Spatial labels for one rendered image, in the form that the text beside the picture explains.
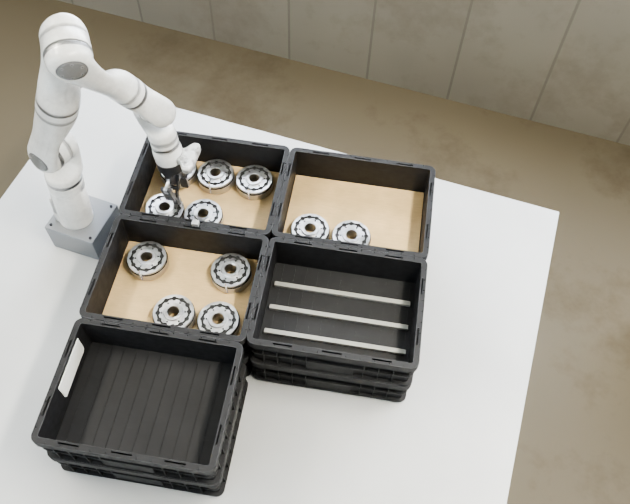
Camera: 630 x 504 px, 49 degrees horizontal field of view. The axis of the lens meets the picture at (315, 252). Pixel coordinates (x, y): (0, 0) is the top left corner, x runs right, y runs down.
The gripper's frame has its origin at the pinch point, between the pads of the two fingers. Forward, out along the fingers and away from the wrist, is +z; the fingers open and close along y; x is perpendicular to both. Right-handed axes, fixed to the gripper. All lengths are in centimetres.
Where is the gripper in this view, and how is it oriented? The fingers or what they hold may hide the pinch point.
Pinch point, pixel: (180, 191)
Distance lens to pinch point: 192.3
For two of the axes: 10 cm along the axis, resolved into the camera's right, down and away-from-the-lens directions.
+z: 0.4, 5.5, 8.3
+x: 9.7, 1.7, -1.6
